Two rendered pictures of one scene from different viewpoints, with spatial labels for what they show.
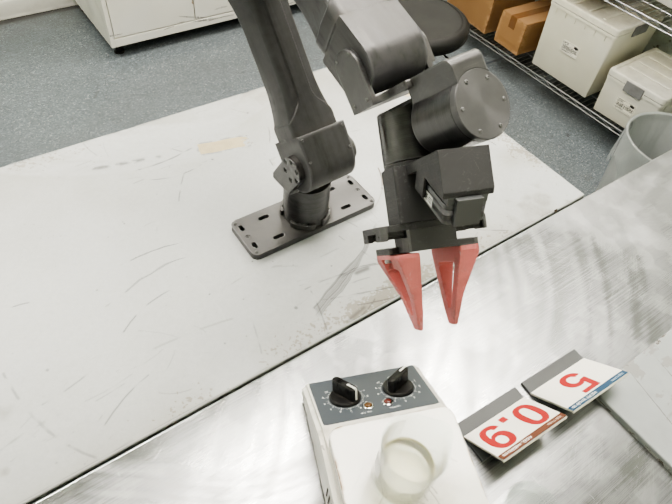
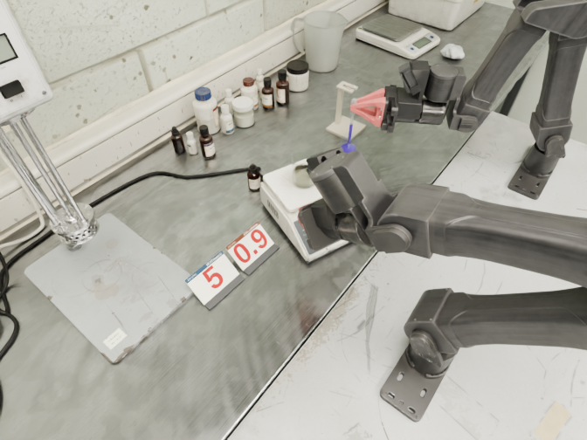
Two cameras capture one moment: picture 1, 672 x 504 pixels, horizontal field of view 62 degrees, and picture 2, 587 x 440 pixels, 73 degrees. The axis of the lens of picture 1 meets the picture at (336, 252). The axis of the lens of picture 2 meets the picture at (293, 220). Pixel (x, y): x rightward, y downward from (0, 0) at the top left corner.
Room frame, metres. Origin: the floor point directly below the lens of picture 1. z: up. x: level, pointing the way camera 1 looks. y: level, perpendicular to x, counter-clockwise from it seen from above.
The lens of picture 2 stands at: (0.76, -0.22, 1.55)
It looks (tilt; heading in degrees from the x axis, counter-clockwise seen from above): 48 degrees down; 169
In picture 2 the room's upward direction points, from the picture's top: straight up
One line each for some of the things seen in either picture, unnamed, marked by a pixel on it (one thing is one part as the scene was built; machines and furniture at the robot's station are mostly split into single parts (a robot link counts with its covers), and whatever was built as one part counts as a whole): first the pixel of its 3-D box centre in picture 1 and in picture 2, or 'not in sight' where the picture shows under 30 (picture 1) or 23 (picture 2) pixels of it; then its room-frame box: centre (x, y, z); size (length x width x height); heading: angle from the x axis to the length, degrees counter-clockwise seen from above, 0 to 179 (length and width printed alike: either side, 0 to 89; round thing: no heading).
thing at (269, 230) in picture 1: (306, 196); (431, 350); (0.54, 0.05, 0.94); 0.20 x 0.07 x 0.08; 130
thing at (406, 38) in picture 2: not in sight; (397, 35); (-0.59, 0.44, 0.92); 0.26 x 0.19 x 0.05; 34
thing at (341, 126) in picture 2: not in sight; (348, 108); (-0.11, 0.10, 0.96); 0.08 x 0.08 x 0.13; 41
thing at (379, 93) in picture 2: not in sight; (370, 108); (0.03, 0.11, 1.05); 0.09 x 0.07 x 0.07; 71
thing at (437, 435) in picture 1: (411, 461); (303, 169); (0.17, -0.08, 1.02); 0.06 x 0.05 x 0.08; 125
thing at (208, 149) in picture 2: not in sight; (206, 140); (-0.07, -0.27, 0.94); 0.03 x 0.03 x 0.08
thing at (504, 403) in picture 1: (509, 421); (252, 247); (0.27, -0.20, 0.92); 0.09 x 0.06 x 0.04; 128
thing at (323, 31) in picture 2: not in sight; (318, 42); (-0.48, 0.11, 0.97); 0.18 x 0.13 x 0.15; 63
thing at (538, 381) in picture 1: (573, 378); (215, 279); (0.33, -0.28, 0.92); 0.09 x 0.06 x 0.04; 128
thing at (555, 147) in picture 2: not in sight; (551, 138); (0.16, 0.50, 1.00); 0.09 x 0.06 x 0.06; 161
